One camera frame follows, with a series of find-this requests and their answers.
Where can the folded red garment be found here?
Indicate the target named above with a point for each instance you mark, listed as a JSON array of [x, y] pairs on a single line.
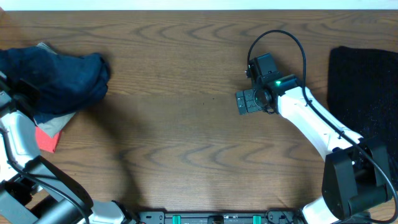
[[45, 142]]

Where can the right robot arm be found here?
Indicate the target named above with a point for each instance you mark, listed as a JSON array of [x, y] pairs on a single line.
[[355, 177]]

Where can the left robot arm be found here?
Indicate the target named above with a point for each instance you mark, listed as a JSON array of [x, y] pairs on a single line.
[[33, 190]]

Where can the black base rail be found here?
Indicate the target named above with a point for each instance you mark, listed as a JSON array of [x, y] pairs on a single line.
[[272, 216]]

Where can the folded khaki shorts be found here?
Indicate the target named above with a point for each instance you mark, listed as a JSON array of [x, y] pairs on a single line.
[[54, 124]]

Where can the black knit garment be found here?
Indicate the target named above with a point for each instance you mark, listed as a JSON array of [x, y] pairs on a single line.
[[362, 94]]

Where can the navy blue shorts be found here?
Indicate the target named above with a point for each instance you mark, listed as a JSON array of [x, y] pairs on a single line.
[[91, 73]]

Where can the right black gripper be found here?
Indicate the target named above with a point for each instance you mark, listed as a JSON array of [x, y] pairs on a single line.
[[244, 101]]

